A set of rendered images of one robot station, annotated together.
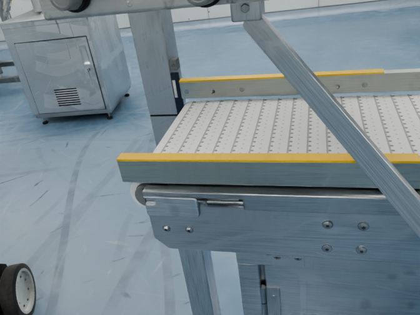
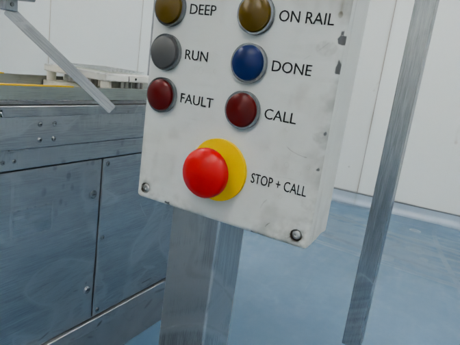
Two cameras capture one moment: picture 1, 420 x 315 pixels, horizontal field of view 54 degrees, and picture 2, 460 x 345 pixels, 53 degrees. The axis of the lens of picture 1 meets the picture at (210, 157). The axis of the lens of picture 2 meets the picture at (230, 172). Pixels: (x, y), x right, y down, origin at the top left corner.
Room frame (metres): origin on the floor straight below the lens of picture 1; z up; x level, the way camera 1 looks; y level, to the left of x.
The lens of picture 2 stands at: (-0.28, 0.81, 1.03)
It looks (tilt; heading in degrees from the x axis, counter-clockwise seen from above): 13 degrees down; 282
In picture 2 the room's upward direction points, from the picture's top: 8 degrees clockwise
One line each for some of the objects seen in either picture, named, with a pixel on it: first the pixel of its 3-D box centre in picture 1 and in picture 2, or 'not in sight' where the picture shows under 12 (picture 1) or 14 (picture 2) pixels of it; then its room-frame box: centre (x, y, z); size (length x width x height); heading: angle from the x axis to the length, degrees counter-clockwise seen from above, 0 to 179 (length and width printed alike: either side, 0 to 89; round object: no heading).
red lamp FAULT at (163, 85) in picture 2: not in sight; (160, 94); (-0.13, 0.44, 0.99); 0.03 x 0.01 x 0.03; 163
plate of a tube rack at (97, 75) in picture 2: not in sight; (105, 74); (0.41, -0.49, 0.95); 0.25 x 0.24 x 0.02; 164
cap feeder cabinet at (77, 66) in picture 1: (74, 62); not in sight; (3.11, 0.91, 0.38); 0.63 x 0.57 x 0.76; 80
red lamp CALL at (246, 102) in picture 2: not in sight; (241, 109); (-0.21, 0.46, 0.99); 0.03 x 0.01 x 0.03; 163
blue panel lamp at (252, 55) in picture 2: not in sight; (247, 63); (-0.21, 0.46, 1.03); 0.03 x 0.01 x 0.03; 163
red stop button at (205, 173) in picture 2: not in sight; (214, 170); (-0.19, 0.46, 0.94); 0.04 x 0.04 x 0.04; 73
